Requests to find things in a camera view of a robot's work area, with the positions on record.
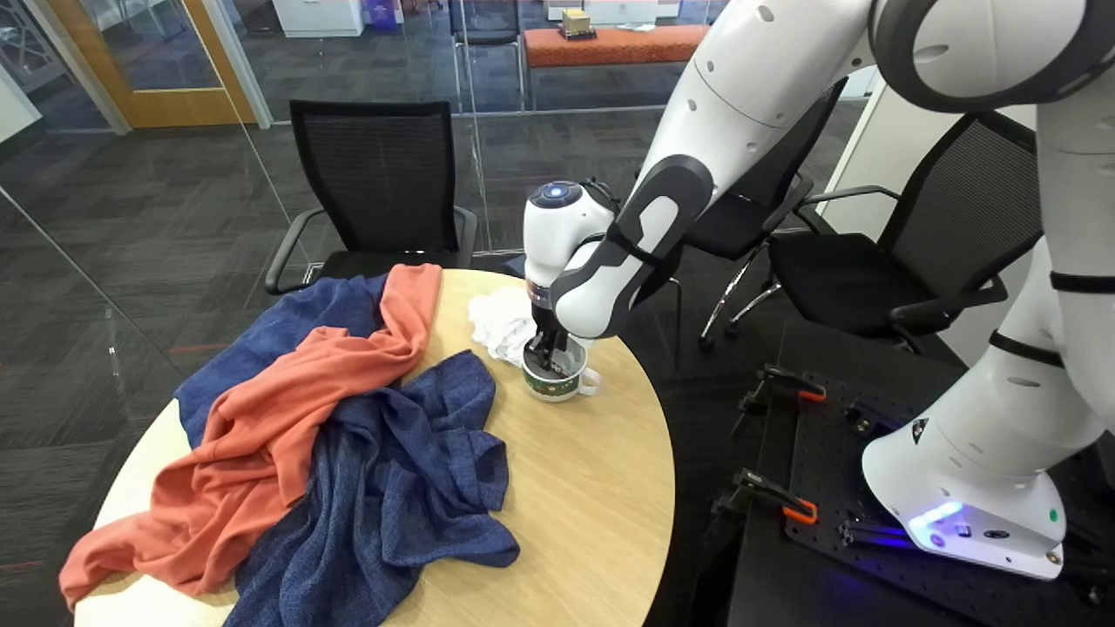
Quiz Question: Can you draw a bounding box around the dark blue towel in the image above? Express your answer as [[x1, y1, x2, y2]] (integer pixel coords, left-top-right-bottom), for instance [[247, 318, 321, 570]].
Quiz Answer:
[[177, 306, 518, 627]]

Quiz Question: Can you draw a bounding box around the black office chair near table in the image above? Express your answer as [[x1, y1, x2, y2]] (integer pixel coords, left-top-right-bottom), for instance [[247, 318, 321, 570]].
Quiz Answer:
[[504, 80, 851, 354]]

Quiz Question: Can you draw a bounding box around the white green mug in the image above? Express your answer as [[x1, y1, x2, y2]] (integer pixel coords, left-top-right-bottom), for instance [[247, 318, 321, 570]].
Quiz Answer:
[[518, 343, 598, 401]]

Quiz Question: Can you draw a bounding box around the orange black clamp lower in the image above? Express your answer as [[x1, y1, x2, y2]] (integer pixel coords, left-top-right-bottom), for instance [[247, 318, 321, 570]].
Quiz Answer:
[[716, 471, 820, 528]]

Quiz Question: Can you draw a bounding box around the round wooden table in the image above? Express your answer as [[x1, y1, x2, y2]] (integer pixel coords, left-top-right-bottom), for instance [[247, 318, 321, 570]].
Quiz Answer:
[[72, 269, 677, 627]]

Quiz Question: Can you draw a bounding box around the orange bench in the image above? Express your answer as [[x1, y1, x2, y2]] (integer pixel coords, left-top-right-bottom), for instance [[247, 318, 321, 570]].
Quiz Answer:
[[523, 24, 703, 69]]

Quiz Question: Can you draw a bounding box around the orange black clamp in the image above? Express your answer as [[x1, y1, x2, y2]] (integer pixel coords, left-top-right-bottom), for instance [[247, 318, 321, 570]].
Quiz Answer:
[[716, 471, 820, 528], [739, 365, 831, 419]]

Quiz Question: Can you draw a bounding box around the orange black clamp upper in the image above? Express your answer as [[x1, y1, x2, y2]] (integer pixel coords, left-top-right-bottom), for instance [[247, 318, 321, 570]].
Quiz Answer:
[[739, 365, 831, 419]]

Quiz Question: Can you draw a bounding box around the white lace doily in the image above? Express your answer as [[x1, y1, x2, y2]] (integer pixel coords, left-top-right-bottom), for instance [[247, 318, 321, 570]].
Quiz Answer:
[[467, 289, 538, 365]]

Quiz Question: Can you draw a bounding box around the orange cloth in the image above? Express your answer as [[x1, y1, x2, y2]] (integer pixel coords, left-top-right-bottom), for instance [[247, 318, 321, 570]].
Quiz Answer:
[[61, 265, 444, 605]]

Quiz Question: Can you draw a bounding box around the black office chair right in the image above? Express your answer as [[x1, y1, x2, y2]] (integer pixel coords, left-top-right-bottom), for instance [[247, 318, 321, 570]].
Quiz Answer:
[[768, 112, 1043, 343]]

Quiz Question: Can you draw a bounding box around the black office chair far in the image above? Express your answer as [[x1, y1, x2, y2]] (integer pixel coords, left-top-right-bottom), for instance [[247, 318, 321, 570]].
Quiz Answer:
[[264, 103, 477, 298]]

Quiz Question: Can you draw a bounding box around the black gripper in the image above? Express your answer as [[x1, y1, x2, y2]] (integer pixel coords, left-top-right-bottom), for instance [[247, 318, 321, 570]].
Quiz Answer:
[[525, 294, 574, 371]]

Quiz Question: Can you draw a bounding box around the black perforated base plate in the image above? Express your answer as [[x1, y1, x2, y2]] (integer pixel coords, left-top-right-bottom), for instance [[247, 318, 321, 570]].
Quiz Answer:
[[775, 380, 1113, 597]]

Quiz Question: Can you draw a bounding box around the wooden door frame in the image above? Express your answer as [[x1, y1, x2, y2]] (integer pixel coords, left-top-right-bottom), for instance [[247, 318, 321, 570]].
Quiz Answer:
[[18, 0, 270, 134]]

